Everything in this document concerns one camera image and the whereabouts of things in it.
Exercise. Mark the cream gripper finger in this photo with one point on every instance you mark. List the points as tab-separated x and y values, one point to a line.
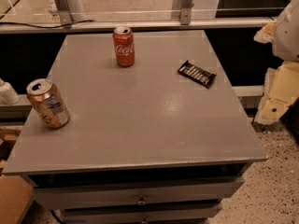
265	35
280	91

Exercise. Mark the red coke can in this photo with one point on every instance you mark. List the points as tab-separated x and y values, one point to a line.
124	46

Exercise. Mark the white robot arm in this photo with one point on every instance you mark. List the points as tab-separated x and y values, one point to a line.
285	44

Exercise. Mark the gold soda can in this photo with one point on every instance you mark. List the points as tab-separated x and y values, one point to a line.
48	103

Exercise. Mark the black snack bar wrapper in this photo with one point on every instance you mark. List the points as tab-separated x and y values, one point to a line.
197	74

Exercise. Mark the upper grey drawer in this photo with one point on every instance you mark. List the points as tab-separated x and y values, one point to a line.
172	191

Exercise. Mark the grey drawer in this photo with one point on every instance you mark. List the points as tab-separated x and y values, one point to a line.
142	214
172	191

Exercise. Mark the grey cabinet with drawers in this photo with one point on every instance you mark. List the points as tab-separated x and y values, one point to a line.
143	123

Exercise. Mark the lower grey drawer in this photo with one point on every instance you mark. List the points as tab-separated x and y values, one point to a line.
142	214

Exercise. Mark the white pipe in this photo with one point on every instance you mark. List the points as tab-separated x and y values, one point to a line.
76	10

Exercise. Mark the white cylinder at left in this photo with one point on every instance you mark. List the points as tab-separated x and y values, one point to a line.
7	93

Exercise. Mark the brown cardboard box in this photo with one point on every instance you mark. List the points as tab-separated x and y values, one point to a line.
14	191

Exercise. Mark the right metal bracket post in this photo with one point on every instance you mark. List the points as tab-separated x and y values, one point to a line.
185	11

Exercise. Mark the metal bracket post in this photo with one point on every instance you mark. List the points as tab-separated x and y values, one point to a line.
63	11
185	11

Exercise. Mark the left metal bracket post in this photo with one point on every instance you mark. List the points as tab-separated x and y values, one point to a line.
63	11

